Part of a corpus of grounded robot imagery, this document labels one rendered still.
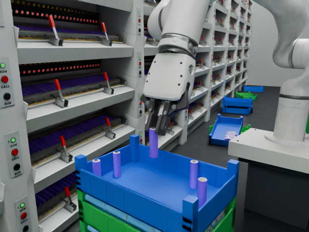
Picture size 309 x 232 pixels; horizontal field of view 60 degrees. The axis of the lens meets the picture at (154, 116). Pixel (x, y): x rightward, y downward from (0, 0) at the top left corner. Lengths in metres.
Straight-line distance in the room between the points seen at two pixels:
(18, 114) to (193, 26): 0.51
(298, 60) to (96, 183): 0.92
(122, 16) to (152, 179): 0.83
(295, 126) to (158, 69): 0.78
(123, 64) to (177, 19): 0.74
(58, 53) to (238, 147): 0.75
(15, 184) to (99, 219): 0.30
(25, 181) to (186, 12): 0.62
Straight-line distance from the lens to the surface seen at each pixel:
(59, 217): 1.05
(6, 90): 0.77
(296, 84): 1.21
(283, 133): 1.24
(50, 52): 0.87
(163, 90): 0.55
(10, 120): 0.79
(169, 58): 0.57
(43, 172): 0.93
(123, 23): 1.29
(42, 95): 0.94
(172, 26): 0.58
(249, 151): 1.13
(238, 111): 3.08
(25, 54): 0.82
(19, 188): 0.86
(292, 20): 1.07
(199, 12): 0.60
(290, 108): 1.22
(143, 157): 0.75
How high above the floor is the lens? 0.72
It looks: 15 degrees down
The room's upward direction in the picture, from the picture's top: straight up
